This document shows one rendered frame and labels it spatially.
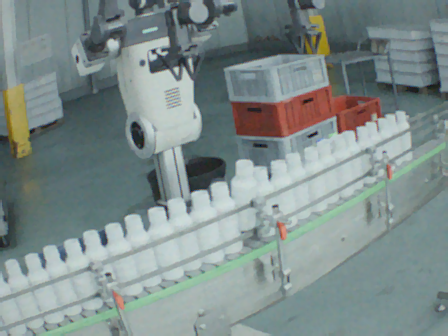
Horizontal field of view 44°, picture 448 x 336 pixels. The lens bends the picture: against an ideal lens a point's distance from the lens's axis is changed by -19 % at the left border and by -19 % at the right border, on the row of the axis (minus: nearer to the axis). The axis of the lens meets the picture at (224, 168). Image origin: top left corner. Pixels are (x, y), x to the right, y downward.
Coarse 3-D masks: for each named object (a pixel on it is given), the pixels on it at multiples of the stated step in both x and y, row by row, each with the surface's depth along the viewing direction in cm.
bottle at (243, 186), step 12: (240, 168) 152; (252, 168) 153; (240, 180) 153; (252, 180) 154; (240, 192) 153; (252, 192) 154; (240, 204) 154; (240, 216) 156; (252, 216) 157; (240, 228) 157; (252, 228) 158
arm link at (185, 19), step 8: (160, 0) 154; (184, 0) 158; (192, 0) 149; (200, 0) 150; (160, 8) 155; (184, 8) 150; (192, 8) 148; (200, 8) 150; (176, 16) 152; (184, 16) 150; (192, 16) 149; (200, 16) 150; (184, 24) 153
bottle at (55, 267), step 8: (48, 248) 127; (48, 256) 125; (56, 256) 126; (48, 264) 125; (56, 264) 125; (64, 264) 127; (48, 272) 125; (56, 272) 124; (64, 272) 126; (64, 280) 126; (56, 288) 126; (64, 288) 126; (72, 288) 128; (64, 296) 126; (72, 296) 127; (80, 304) 130; (64, 312) 127; (72, 312) 127
